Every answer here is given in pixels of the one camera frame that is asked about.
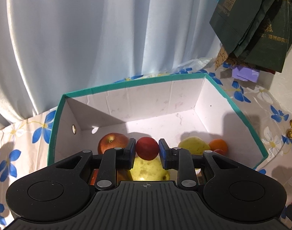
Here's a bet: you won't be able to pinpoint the red apple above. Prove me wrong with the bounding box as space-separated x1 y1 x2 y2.
98 132 129 154

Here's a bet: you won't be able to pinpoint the yellow pear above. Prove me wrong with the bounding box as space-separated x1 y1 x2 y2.
178 136 210 155
130 156 170 181

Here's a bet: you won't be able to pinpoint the cherry tomato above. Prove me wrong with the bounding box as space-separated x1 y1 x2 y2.
136 136 160 161
214 149 226 156

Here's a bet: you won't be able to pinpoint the orange tangerine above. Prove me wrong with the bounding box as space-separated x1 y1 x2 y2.
208 139 228 155

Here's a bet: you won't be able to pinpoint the large green-red apple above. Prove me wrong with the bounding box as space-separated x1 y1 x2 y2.
89 169 133 185

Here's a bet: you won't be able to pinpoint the teal cardboard box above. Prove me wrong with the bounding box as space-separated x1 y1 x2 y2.
47 73 268 168

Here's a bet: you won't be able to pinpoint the floral tablecloth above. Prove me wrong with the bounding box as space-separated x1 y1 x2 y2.
0 61 292 229

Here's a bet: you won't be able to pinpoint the purple paper box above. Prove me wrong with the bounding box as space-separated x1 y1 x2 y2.
232 65 260 83

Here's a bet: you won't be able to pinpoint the white curtain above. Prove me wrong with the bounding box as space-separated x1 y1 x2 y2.
0 0 220 128

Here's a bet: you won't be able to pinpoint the dark green hanging bags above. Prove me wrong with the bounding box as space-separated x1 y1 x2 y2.
210 0 292 73

